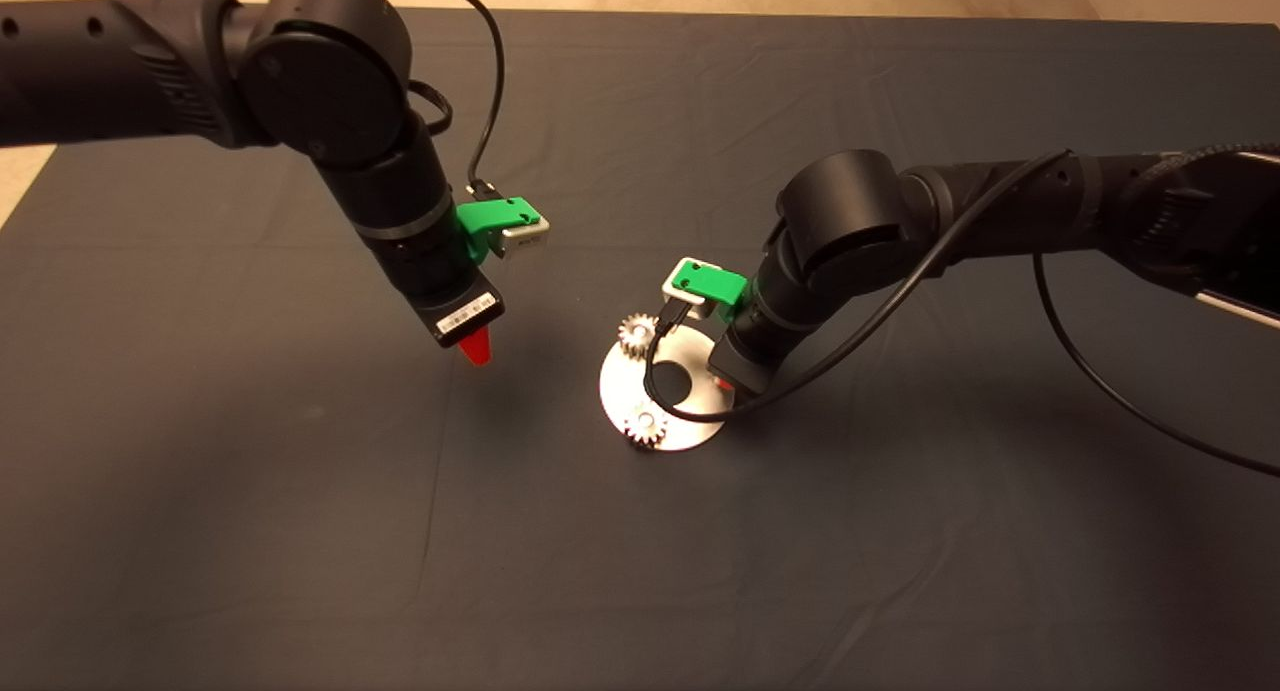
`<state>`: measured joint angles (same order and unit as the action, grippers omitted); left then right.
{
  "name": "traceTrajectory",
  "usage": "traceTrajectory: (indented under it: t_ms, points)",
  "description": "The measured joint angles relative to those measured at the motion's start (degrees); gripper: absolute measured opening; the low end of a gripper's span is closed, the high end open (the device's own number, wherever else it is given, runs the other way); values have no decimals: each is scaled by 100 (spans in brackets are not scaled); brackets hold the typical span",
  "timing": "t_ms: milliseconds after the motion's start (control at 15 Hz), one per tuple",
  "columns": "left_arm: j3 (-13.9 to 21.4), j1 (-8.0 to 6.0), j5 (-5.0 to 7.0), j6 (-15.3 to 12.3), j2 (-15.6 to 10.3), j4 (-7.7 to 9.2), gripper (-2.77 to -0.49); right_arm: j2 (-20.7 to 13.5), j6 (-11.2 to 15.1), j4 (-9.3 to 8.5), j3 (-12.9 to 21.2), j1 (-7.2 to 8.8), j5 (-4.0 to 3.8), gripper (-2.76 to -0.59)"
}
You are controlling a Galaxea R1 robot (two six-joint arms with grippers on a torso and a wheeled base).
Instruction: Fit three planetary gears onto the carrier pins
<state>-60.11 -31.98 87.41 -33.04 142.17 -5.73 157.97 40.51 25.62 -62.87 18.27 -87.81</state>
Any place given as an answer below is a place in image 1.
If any silver steel planetary gear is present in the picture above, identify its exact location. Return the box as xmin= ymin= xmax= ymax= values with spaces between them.
xmin=622 ymin=409 xmax=669 ymax=449
xmin=618 ymin=313 xmax=660 ymax=358

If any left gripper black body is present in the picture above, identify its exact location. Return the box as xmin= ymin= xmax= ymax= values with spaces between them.
xmin=385 ymin=231 xmax=506 ymax=350

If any round metal carrier plate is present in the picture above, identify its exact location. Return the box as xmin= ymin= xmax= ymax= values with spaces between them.
xmin=599 ymin=326 xmax=730 ymax=452

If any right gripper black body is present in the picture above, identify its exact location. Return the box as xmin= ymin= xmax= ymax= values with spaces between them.
xmin=707 ymin=326 xmax=786 ymax=397

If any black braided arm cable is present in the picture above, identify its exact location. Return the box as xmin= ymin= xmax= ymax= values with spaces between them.
xmin=1140 ymin=141 xmax=1280 ymax=177

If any dark grey table cloth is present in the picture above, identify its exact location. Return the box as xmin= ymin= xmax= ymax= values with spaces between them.
xmin=0 ymin=1 xmax=1280 ymax=691

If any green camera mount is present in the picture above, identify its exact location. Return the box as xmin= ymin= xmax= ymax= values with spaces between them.
xmin=457 ymin=196 xmax=544 ymax=266
xmin=672 ymin=258 xmax=750 ymax=323

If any small silver camera box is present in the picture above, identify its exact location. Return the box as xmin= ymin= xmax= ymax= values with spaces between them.
xmin=660 ymin=261 xmax=717 ymax=321
xmin=497 ymin=216 xmax=552 ymax=263

